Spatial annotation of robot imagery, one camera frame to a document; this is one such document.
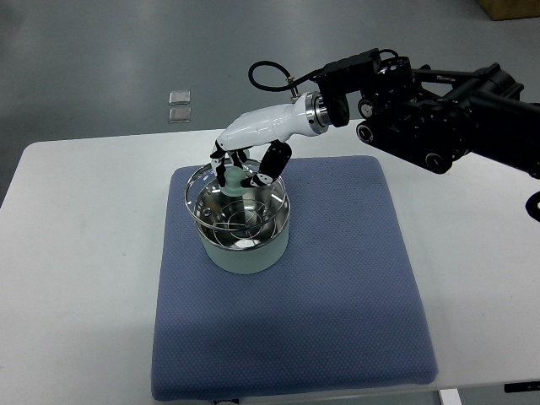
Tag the glass lid with green knob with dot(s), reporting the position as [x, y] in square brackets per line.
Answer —
[228, 190]

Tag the metal floor plate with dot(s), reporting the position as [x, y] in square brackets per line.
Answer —
[180, 114]
[180, 97]

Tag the blue quilted mat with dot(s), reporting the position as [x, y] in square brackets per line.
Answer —
[339, 310]

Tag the upper metal floor plate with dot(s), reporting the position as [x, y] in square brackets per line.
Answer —
[180, 97]

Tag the brown cardboard box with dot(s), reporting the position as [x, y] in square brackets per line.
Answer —
[500, 10]

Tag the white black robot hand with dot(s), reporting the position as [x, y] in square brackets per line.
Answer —
[276, 124]

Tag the black table control panel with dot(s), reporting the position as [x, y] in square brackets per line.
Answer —
[530, 386]

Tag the green pot with steel interior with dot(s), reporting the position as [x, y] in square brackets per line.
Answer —
[248, 261]

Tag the lower metal floor plate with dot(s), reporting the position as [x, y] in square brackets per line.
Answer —
[180, 114]

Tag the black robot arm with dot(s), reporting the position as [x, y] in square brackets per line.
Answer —
[429, 118]

